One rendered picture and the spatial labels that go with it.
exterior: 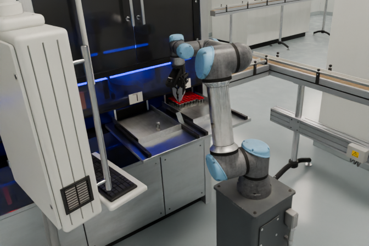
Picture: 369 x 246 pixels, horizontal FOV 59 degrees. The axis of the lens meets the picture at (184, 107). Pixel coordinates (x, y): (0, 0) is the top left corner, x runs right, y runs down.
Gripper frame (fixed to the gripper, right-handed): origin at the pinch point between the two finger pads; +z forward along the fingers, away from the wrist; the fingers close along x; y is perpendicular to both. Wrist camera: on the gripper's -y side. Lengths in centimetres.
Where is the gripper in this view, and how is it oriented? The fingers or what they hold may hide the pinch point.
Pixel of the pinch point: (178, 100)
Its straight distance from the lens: 180.8
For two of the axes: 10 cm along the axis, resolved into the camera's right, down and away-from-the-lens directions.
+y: 4.1, -3.9, 8.2
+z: 0.5, 9.1, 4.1
